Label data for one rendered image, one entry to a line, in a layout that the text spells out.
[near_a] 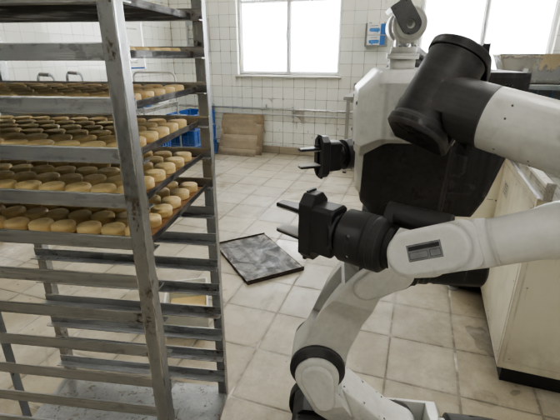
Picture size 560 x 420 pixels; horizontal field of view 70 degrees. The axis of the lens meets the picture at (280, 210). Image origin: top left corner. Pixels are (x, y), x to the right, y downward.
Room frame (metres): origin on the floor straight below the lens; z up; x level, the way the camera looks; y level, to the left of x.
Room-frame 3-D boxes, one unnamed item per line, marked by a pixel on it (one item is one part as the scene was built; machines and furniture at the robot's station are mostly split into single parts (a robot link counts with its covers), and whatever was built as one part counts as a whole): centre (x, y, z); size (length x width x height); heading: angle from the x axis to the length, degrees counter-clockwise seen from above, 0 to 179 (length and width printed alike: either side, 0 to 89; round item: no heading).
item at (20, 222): (0.83, 0.59, 0.96); 0.05 x 0.05 x 0.02
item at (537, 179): (2.25, -1.26, 0.87); 2.01 x 0.03 x 0.07; 161
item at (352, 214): (0.62, -0.10, 1.04); 0.12 x 0.10 x 0.13; 53
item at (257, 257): (2.49, 0.16, 0.01); 0.60 x 0.40 x 0.03; 28
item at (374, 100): (0.86, -0.31, 1.16); 0.34 x 0.30 x 0.36; 172
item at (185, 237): (1.17, 0.52, 0.78); 0.64 x 0.03 x 0.03; 82
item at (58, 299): (1.17, 0.52, 0.51); 0.64 x 0.03 x 0.03; 82
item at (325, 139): (1.16, -0.17, 1.04); 0.12 x 0.10 x 0.13; 113
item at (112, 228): (0.80, 0.36, 0.96); 0.05 x 0.05 x 0.02
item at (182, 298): (1.79, 0.49, 0.08); 0.30 x 0.22 x 0.16; 11
